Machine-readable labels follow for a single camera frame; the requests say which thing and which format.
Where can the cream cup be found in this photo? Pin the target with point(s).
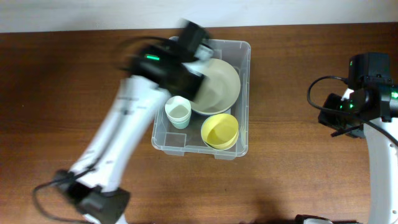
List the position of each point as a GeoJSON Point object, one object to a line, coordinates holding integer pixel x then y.
{"type": "Point", "coordinates": [177, 107]}

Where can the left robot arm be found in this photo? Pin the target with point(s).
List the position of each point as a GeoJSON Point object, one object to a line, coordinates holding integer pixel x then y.
{"type": "Point", "coordinates": [162, 68]}

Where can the beige plate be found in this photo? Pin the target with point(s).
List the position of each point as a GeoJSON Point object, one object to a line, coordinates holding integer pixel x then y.
{"type": "Point", "coordinates": [212, 107]}
{"type": "Point", "coordinates": [222, 83]}

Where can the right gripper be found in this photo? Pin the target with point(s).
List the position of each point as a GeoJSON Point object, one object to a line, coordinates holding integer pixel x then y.
{"type": "Point", "coordinates": [326, 118]}

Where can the grey cup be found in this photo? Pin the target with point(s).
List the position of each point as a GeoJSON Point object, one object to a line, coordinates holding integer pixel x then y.
{"type": "Point", "coordinates": [179, 120]}

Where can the yellow bowl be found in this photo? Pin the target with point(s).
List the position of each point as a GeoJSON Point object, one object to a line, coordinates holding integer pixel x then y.
{"type": "Point", "coordinates": [220, 131]}

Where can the green cup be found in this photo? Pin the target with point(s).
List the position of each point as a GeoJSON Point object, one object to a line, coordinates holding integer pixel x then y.
{"type": "Point", "coordinates": [180, 125]}

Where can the clear plastic storage bin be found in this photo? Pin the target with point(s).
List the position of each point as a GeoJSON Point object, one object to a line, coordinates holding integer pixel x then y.
{"type": "Point", "coordinates": [173, 141]}

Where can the sage green bowl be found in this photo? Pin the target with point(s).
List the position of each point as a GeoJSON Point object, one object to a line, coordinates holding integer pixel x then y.
{"type": "Point", "coordinates": [208, 145]}

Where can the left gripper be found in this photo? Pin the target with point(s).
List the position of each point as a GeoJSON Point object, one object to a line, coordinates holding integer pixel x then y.
{"type": "Point", "coordinates": [197, 81]}

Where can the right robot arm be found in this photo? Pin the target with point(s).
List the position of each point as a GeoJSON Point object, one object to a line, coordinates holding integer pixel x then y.
{"type": "Point", "coordinates": [368, 110]}

